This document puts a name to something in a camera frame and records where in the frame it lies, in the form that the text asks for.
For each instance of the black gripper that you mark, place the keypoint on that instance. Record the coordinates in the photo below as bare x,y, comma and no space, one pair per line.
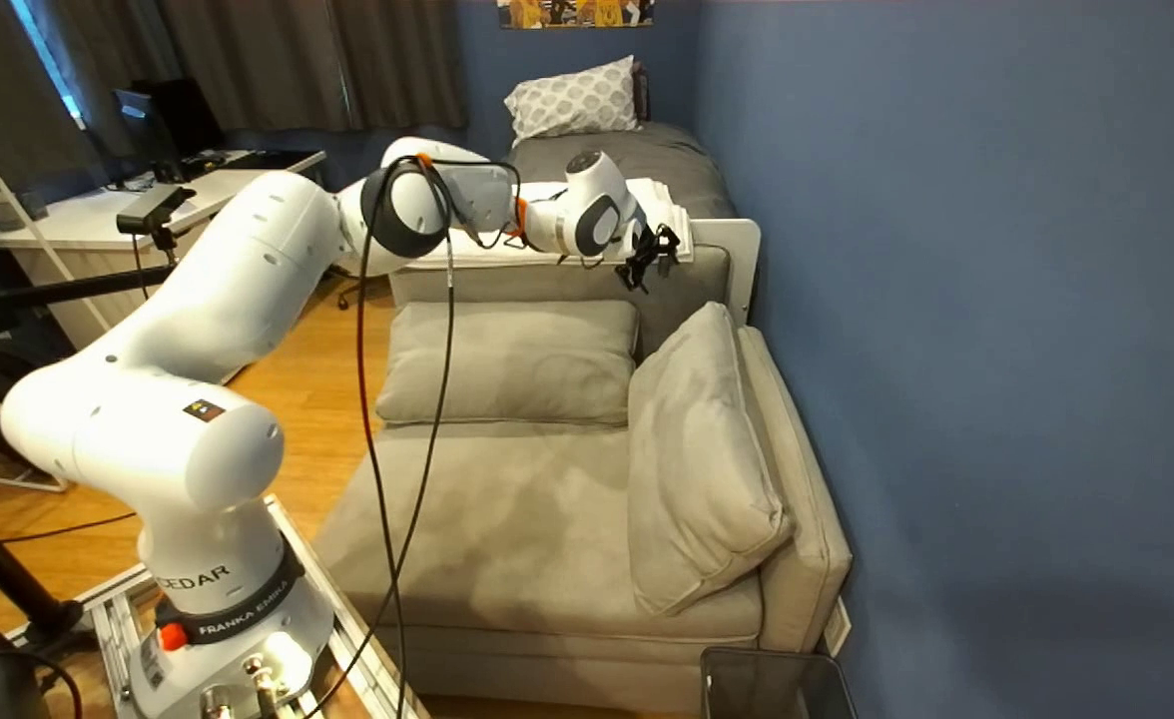
651,251

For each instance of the grey sofa pillow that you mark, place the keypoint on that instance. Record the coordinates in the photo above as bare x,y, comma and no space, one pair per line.
699,464
507,361

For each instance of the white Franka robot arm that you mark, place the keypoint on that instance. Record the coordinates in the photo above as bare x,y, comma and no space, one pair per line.
201,331

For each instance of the patterned white bed pillow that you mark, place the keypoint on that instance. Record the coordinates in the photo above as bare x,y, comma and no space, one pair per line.
571,102

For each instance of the grey bed mattress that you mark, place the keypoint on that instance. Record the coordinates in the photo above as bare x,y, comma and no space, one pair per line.
668,158

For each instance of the grey fabric sofa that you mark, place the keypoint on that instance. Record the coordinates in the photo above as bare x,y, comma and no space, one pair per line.
507,546

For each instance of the dark grey curtains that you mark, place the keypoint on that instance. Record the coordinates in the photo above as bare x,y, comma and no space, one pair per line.
308,61

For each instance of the black computer monitor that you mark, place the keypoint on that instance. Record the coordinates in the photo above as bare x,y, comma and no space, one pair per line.
175,121

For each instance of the white desk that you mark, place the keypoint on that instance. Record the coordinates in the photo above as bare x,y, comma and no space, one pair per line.
69,221

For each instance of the black tripod stand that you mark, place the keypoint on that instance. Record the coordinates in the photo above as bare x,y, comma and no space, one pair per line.
0,560

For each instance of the framed wall picture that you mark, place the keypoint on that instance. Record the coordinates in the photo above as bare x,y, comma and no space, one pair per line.
571,14

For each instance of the black camera on stand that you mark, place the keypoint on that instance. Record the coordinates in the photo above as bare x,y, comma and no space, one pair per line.
153,209

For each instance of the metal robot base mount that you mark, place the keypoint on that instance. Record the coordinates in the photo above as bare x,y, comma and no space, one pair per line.
241,664

